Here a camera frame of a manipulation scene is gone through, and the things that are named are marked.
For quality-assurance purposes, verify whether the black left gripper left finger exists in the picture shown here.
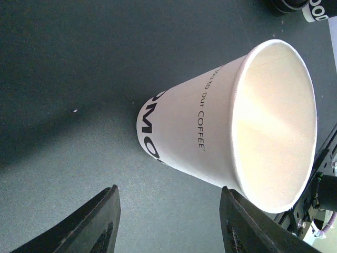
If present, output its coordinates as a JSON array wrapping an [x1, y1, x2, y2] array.
[[13, 185, 121, 252]]

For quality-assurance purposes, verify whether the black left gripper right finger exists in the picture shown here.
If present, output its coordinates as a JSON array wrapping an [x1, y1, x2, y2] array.
[[219, 187, 319, 252]]

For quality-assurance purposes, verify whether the single white paper cup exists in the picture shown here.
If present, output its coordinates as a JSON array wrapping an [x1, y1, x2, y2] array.
[[136, 39, 318, 213]]

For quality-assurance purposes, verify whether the right paper cup stack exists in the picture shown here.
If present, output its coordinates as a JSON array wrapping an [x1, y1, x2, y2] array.
[[263, 0, 336, 23]]

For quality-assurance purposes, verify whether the black aluminium rail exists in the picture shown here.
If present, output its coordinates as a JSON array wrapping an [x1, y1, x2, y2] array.
[[274, 127, 336, 242]]

